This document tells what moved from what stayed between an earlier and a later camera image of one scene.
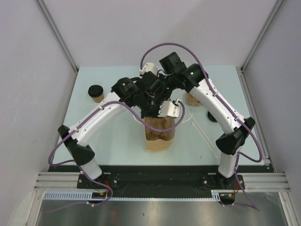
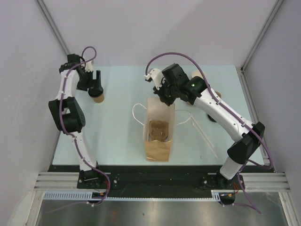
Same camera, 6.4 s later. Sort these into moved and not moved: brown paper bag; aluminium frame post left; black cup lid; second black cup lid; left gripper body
Moved: left gripper body; brown paper bag
Not moved: second black cup lid; aluminium frame post left; black cup lid
